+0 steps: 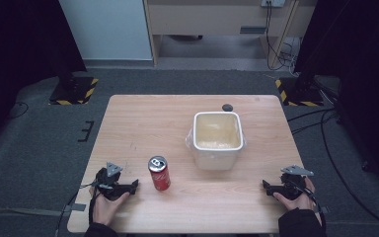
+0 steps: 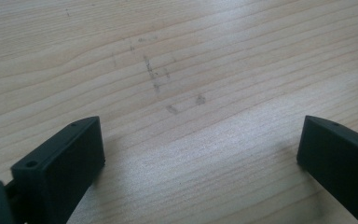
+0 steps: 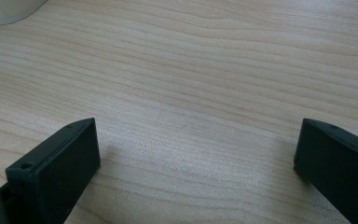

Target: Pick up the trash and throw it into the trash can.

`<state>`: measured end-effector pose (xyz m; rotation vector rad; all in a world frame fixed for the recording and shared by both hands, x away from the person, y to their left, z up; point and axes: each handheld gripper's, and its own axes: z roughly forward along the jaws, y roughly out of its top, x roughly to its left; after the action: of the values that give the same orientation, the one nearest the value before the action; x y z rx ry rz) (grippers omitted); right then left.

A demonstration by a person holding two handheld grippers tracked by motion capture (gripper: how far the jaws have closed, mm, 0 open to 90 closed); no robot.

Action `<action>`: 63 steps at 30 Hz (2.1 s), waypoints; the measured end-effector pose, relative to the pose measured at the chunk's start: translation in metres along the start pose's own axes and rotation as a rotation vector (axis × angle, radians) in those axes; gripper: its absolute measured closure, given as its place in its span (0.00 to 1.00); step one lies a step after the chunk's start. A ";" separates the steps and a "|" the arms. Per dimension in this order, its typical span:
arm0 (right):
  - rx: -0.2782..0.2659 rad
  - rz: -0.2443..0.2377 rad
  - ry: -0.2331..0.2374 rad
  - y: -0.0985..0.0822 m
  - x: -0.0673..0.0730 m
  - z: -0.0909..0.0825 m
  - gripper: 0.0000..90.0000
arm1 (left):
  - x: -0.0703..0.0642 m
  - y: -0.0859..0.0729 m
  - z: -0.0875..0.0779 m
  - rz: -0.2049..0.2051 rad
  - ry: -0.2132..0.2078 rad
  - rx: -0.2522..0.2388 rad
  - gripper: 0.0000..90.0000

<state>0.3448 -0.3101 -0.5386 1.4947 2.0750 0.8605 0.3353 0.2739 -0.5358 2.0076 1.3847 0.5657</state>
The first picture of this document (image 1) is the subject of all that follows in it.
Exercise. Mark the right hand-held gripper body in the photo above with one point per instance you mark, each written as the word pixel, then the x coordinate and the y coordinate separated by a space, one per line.
pixel 291 187

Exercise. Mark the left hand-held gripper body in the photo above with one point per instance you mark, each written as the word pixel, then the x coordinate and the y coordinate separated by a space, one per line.
pixel 109 182

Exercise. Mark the person's right hand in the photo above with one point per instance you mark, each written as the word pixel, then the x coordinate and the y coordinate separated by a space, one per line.
pixel 301 204

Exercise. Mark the person's left hand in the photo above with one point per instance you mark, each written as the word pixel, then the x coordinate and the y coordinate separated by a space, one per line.
pixel 105 209

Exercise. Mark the red drink can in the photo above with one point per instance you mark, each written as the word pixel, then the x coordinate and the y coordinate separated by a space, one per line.
pixel 159 176

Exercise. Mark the grey tape strip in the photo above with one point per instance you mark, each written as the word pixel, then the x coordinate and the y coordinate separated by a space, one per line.
pixel 75 207

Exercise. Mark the white square plastic bin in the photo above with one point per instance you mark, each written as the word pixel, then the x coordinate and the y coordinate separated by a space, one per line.
pixel 217 154

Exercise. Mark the small dark round object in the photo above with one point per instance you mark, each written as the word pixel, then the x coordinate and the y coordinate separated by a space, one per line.
pixel 227 107

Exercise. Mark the black striped-edge stand base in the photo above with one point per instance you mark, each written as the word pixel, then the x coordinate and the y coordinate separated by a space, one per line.
pixel 299 94
pixel 74 92

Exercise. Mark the black curtain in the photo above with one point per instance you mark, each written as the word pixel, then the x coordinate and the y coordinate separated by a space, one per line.
pixel 19 49
pixel 358 65

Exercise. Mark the light wooden desk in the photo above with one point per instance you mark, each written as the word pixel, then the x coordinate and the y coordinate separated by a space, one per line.
pixel 204 19

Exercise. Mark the grey power strip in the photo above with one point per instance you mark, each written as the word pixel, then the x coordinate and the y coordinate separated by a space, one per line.
pixel 272 3

